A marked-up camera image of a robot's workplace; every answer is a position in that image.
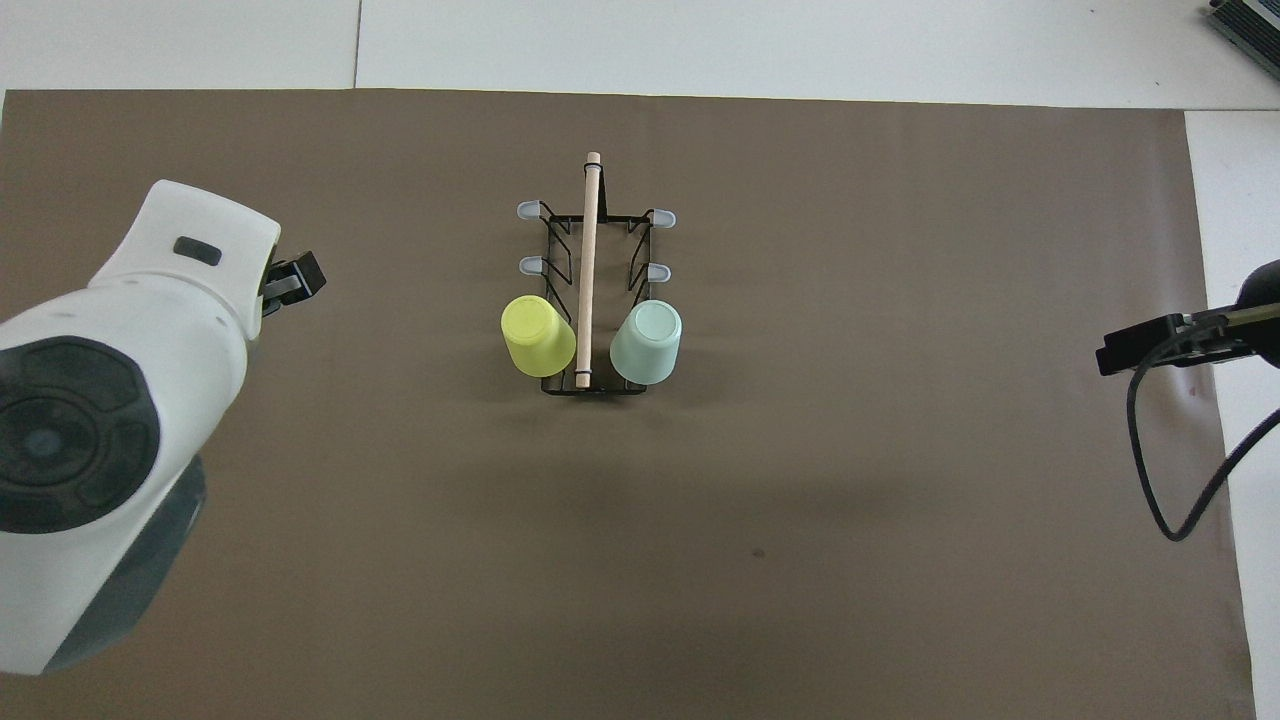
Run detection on pale green plastic cup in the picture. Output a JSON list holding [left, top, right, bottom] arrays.
[[609, 299, 683, 386]]

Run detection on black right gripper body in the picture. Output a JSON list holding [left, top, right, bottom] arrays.
[[1237, 259, 1280, 367]]

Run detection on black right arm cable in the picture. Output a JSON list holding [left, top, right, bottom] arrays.
[[1127, 305, 1280, 543]]

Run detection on black wire cup rack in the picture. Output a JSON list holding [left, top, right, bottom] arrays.
[[516, 152, 678, 397]]

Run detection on yellow plastic cup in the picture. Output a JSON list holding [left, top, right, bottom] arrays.
[[500, 294, 578, 378]]

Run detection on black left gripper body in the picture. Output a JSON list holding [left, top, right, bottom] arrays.
[[261, 257, 302, 320]]

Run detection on brown table mat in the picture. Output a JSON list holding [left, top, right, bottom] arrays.
[[0, 88, 1258, 720]]

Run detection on grey ribbed device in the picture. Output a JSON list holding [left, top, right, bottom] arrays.
[[1205, 0, 1280, 81]]

